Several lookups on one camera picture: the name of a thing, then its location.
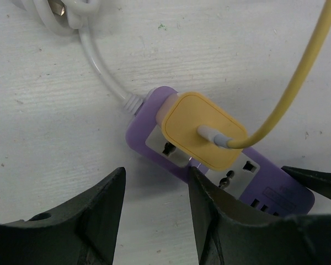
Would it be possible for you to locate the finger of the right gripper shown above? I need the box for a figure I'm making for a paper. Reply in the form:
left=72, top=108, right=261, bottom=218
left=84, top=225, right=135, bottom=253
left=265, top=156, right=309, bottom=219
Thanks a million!
left=281, top=166, right=331, bottom=200

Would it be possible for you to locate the yellow charger plug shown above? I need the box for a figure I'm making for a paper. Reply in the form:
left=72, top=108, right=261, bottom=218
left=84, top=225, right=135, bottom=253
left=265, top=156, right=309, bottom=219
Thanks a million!
left=156, top=92, right=247, bottom=171

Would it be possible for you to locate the purple strip white power cord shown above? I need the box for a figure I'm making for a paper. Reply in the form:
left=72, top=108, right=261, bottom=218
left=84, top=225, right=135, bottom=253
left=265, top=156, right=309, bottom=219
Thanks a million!
left=9, top=0, right=144, bottom=114

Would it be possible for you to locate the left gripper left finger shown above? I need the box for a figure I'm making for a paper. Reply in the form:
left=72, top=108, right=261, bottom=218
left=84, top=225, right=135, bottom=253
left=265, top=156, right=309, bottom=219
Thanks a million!
left=0, top=167, right=126, bottom=264

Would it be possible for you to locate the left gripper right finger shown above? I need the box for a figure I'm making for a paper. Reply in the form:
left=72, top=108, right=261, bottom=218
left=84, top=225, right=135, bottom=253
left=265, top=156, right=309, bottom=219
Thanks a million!
left=188, top=167, right=331, bottom=264

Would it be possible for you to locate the yellow usb cable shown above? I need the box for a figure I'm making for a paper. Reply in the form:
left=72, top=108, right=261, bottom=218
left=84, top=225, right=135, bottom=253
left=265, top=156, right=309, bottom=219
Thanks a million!
left=197, top=0, right=331, bottom=150

